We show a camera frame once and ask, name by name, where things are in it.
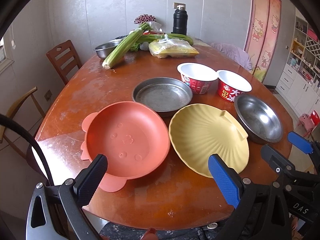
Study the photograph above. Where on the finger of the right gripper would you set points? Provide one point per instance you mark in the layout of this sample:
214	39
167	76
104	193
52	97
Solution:
300	142
276	160

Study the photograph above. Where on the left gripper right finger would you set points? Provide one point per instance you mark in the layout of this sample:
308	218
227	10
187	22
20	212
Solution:
227	180

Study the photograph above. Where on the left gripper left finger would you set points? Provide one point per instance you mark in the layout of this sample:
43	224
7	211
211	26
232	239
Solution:
88	180

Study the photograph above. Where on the small stainless steel bowl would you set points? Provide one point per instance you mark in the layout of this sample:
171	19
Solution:
258	119

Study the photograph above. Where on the yellow shell-shaped plate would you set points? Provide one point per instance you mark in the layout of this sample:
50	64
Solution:
197	131

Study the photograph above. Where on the orange bear-shaped plate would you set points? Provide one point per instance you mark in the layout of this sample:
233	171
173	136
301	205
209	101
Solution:
134	139

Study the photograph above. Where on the red noodle cup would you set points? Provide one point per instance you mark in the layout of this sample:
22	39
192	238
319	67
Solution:
231	85
197	76

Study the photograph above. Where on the round metal pan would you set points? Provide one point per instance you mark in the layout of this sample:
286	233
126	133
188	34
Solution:
164	95

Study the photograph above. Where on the red small stool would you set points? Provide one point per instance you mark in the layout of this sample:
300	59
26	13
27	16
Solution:
315	119

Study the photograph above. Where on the white shelf cabinet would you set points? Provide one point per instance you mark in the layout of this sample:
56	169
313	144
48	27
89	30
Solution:
299	81

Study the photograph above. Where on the purple cloth on chair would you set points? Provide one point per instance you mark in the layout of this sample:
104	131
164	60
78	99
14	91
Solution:
235	53

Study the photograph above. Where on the pink hello kitty door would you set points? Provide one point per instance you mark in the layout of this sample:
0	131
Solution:
262	35

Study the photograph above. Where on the brown slatted wooden chair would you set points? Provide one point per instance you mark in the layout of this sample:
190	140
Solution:
64	59

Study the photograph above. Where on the large steel bowl far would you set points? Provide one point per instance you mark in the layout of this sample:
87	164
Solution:
106	49

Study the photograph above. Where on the large celery bunch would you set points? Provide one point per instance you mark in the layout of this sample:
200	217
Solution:
125	45

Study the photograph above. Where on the white foam-netted fruit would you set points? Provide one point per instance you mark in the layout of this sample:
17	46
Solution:
144	46

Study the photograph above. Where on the yellow noodles plastic bag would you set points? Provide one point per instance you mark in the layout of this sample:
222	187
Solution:
172	48

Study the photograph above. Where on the black thermos bottle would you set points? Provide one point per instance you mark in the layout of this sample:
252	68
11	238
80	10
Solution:
180	21

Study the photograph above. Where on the red bean bag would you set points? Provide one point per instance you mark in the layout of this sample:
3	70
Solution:
144	18

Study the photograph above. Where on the lower wall outlet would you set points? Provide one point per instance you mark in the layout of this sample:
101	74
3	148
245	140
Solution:
48	95

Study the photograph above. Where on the wall power socket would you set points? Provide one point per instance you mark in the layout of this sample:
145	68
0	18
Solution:
178	5

